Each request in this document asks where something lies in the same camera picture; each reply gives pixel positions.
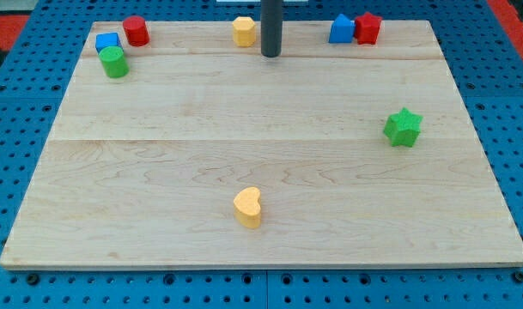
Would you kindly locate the blue pentagon block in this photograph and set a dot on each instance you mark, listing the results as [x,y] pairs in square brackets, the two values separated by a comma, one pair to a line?
[342,30]

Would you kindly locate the yellow heart block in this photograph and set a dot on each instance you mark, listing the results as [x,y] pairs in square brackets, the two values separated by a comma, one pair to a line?
[247,208]

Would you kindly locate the green cylinder block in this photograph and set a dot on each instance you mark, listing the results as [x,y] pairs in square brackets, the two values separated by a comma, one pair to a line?
[113,61]

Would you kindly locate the blue perforated metal base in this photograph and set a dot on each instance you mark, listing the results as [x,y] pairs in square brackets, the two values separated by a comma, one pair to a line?
[485,65]

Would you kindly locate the light wooden board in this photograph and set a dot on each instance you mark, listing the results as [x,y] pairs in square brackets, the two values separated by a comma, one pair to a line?
[140,172]

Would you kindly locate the red star block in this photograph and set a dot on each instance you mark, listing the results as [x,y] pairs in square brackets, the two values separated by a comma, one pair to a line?
[367,28]

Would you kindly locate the yellow hexagon block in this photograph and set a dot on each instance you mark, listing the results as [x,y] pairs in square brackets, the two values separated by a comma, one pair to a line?
[244,31]

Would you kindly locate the green star block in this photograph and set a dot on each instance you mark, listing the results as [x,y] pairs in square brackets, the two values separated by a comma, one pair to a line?
[403,128]

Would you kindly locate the red cylinder block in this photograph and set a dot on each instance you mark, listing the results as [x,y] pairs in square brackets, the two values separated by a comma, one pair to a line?
[136,30]

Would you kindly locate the blue cube block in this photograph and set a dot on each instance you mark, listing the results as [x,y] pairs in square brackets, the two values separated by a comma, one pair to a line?
[104,40]

